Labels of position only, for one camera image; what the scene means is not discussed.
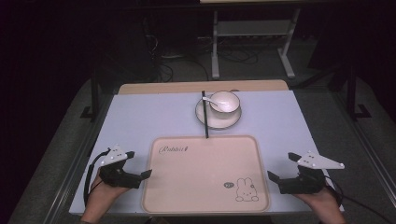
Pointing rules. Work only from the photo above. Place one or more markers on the white metal stand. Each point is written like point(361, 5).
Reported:
point(249, 28)

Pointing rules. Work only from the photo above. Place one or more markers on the white ceramic spoon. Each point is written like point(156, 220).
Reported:
point(210, 100)

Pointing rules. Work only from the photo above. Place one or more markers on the person's left hand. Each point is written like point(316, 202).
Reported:
point(104, 193)

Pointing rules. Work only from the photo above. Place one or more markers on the grey metal rail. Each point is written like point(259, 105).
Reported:
point(370, 155)
point(71, 174)

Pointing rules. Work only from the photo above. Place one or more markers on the white plate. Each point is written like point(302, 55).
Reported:
point(218, 123)

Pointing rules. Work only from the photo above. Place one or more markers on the pale lilac table mat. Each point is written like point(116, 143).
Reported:
point(137, 124)

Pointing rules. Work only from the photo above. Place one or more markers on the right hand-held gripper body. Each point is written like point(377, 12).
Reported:
point(303, 183)

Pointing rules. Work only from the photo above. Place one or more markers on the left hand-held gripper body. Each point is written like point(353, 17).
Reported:
point(120, 179)

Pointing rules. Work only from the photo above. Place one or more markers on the black chopstick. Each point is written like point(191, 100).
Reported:
point(205, 118)

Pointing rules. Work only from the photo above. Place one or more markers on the white bowl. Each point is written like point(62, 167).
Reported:
point(229, 99)

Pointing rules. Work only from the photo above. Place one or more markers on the wooden table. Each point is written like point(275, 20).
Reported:
point(174, 87)

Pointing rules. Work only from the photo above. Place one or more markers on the black metal stand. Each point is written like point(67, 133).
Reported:
point(352, 93)
point(95, 99)

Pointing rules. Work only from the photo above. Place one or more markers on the person's right hand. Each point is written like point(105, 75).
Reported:
point(320, 197)

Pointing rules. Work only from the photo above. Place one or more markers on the pink rabbit print tray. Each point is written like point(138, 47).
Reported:
point(205, 180)

